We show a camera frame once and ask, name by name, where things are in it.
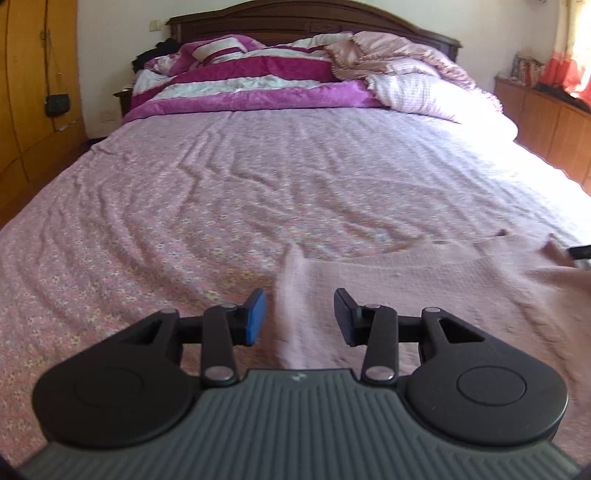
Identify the small black shoulder bag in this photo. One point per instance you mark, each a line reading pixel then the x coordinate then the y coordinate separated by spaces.
pixel 57 104

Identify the colourful boxes on cabinet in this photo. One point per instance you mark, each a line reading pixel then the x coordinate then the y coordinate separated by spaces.
pixel 526 69

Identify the white wall socket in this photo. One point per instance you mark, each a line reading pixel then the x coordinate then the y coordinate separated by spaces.
pixel 108 115
pixel 156 25

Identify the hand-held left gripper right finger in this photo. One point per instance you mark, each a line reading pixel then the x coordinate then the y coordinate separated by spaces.
pixel 344 318

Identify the pink floral bedsheet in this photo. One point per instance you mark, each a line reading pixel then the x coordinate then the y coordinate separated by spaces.
pixel 231 184

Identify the pink knit sweater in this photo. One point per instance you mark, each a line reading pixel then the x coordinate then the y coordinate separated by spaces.
pixel 415 286

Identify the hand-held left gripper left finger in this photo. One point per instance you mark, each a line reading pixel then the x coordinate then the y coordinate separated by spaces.
pixel 256 318

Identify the dark wooden headboard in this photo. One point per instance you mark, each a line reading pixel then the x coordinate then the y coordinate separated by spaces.
pixel 300 21

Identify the dark wooden nightstand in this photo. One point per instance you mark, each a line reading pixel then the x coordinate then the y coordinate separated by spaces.
pixel 124 104

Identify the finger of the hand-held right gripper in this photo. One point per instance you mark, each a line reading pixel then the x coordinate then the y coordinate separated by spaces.
pixel 581 256

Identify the magenta white striped blanket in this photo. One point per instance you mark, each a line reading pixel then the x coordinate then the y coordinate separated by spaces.
pixel 258 94

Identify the orange curtain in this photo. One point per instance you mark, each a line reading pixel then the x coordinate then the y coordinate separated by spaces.
pixel 570 55

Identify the low wooden cabinet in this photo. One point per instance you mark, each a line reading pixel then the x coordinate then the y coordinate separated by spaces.
pixel 540 120

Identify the yellow wooden wardrobe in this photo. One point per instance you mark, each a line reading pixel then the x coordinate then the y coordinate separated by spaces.
pixel 23 69

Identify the pale pink ruffled quilt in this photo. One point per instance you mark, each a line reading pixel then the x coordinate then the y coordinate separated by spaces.
pixel 415 87

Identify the dark clothing pile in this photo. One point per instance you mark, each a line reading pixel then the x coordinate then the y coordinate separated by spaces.
pixel 154 53

